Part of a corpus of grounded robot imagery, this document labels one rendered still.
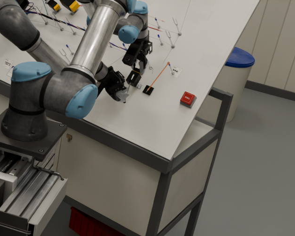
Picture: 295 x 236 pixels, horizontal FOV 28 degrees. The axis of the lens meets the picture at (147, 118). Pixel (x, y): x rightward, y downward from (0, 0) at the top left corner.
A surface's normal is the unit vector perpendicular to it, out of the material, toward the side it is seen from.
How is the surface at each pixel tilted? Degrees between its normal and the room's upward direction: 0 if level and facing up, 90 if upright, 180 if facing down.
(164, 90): 46
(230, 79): 94
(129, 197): 90
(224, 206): 0
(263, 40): 90
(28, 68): 8
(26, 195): 0
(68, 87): 40
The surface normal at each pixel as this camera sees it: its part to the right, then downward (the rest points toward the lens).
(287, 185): 0.19, -0.88
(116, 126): -0.23, -0.39
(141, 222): -0.51, 0.29
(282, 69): -0.21, 0.40
